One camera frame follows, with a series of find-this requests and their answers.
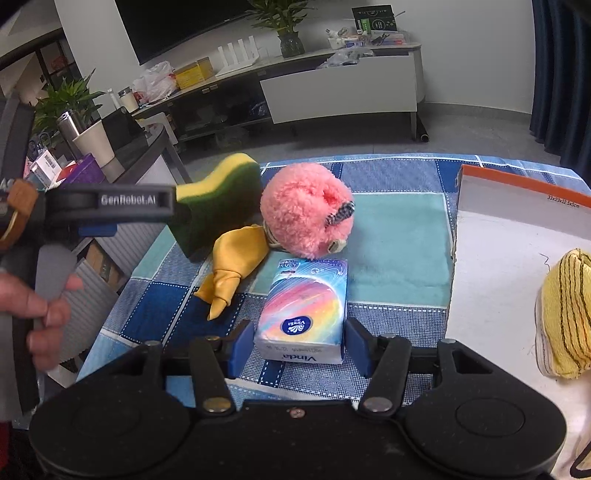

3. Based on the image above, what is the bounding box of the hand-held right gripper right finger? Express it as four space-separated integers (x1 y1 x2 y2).
345 318 496 414

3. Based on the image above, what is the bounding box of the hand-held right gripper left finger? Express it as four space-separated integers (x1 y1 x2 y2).
136 320 256 414

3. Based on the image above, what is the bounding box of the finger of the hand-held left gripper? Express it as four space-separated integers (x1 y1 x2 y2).
45 186 179 225
78 224 119 238

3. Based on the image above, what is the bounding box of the rainbow tissue pack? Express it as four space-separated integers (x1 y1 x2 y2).
253 257 349 365

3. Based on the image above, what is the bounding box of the yellow and green sponge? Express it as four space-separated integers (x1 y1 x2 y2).
175 152 264 263

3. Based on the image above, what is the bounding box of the orange cardboard box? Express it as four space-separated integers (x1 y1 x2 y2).
445 164 591 480

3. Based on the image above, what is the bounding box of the yellow striped towel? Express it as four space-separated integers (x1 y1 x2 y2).
534 248 591 380

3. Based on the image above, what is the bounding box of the person's left hand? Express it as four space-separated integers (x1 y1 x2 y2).
0 268 85 373

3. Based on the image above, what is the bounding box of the purple tray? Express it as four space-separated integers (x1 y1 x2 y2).
60 154 105 188

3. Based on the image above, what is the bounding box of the beige plastic cup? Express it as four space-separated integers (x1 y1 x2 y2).
71 119 116 168

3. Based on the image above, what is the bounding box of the pile of small packets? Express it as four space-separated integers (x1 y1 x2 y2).
28 150 77 188

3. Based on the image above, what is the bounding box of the steel tumbler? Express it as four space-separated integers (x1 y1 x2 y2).
56 110 88 144

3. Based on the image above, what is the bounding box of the yellow satin cloth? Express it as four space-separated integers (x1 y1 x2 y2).
194 224 271 321

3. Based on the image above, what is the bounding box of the white jar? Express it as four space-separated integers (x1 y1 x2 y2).
117 88 139 114

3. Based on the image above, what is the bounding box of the green leafy plant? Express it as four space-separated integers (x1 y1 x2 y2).
34 69 107 134

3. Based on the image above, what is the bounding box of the blue checked tablecloth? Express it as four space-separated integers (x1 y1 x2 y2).
76 154 591 416

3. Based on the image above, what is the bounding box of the white crumpled plastic bag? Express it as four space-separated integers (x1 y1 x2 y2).
131 61 178 103

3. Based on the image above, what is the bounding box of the yellow box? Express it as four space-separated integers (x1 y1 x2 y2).
174 58 215 90

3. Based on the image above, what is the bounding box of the pink plush toy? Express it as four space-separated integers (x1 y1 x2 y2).
260 161 356 260

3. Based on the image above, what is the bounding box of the dark shelving unit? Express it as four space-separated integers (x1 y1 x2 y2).
0 28 81 121

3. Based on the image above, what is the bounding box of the white router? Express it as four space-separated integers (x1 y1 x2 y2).
217 34 264 77

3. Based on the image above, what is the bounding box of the black television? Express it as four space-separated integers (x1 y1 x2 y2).
115 0 259 65

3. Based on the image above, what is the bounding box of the potted plant in dark pot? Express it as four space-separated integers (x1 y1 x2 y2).
247 0 317 59

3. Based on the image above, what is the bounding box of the white and dark television stand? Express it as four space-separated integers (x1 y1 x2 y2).
134 42 430 144

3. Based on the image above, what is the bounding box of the clear plastic bag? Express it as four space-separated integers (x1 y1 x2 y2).
316 48 375 70

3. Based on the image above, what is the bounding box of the pile of small clutter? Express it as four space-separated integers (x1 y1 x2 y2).
325 25 411 49

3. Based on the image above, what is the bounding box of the black and green card box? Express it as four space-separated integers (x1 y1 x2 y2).
352 6 398 34

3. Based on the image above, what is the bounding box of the dark blue curtain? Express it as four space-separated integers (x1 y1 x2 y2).
529 0 591 171

